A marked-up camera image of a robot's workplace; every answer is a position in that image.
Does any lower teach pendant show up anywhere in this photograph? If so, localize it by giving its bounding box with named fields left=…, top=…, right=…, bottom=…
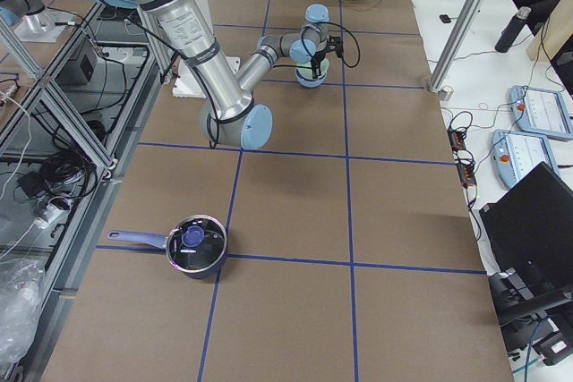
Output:
left=492, top=129, right=560, bottom=189

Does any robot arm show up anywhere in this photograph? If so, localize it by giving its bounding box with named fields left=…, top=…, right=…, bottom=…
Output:
left=94, top=0, right=329, bottom=150

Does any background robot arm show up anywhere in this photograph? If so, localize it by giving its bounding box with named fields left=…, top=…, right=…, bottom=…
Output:
left=1, top=0, right=64, bottom=43

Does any dark blue saucepan with lid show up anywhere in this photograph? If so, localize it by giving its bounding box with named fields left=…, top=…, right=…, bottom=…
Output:
left=107, top=215, right=228, bottom=279

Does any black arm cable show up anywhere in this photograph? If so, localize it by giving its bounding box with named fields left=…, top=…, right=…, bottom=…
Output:
left=300, top=23, right=362, bottom=69

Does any teach pendant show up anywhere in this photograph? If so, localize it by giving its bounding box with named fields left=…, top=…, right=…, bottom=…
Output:
left=492, top=129, right=560, bottom=189
left=509, top=85, right=572, bottom=141

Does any aluminium frame post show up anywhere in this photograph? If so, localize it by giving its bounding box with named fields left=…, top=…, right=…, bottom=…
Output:
left=427, top=0, right=484, bottom=102

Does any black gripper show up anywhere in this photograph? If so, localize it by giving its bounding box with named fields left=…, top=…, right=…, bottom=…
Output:
left=310, top=51, right=324, bottom=78

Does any black laptop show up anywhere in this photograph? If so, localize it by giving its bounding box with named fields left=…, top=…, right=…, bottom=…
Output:
left=480, top=162, right=572, bottom=326

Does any green bowl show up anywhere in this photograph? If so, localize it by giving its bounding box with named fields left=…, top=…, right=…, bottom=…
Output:
left=295, top=59, right=329, bottom=81

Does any clear plastic bag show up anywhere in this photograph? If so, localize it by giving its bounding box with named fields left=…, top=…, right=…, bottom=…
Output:
left=1, top=258, right=45, bottom=366

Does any black water bottle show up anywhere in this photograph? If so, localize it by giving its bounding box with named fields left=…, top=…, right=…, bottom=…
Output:
left=494, top=6, right=531, bottom=53

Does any blue bowl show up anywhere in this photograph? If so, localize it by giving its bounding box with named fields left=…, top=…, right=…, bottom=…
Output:
left=295, top=68, right=328, bottom=89

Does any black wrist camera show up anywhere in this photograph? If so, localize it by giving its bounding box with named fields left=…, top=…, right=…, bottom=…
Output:
left=326, top=35, right=344, bottom=59

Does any upper teach pendant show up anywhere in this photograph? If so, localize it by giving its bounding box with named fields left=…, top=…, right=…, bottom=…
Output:
left=509, top=85, right=572, bottom=141

